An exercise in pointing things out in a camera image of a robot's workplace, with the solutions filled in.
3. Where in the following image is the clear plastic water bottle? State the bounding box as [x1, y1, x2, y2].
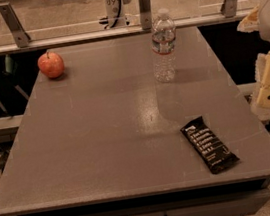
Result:
[151, 8, 176, 83]

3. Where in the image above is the black snack bar wrapper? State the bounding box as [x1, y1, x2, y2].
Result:
[181, 116, 240, 174]

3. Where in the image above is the red apple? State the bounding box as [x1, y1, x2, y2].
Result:
[37, 51, 65, 79]

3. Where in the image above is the metal rail bar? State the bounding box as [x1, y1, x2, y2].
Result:
[0, 9, 251, 55]

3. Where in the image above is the middle metal bracket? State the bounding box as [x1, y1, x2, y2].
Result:
[138, 0, 152, 30]

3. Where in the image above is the left metal bracket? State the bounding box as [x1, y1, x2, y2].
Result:
[0, 2, 31, 48]

